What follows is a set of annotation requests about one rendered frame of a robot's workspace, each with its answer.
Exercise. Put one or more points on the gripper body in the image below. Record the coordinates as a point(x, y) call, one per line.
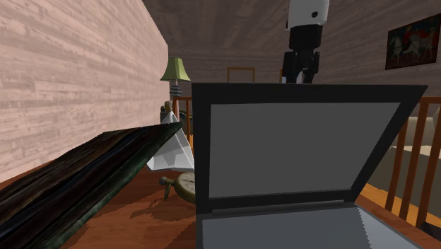
point(306, 37)

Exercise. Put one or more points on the dark grey open laptop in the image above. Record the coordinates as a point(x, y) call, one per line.
point(286, 148)

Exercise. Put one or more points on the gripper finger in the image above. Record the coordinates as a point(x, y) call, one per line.
point(290, 67)
point(311, 65)

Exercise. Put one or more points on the wooden chair back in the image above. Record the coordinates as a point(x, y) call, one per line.
point(240, 70)

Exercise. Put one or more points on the dark framed wall picture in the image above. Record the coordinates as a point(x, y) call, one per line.
point(413, 43)

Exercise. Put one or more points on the white faceted paper object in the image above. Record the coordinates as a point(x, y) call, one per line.
point(175, 151)

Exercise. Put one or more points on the table lamp with green shade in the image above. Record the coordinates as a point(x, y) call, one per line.
point(175, 70)

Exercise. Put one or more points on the brass pocket watch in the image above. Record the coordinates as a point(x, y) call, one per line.
point(186, 188)

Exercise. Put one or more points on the small brown figure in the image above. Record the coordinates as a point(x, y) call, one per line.
point(167, 107)

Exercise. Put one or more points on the dark wooden board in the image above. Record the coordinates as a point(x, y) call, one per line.
point(69, 182)

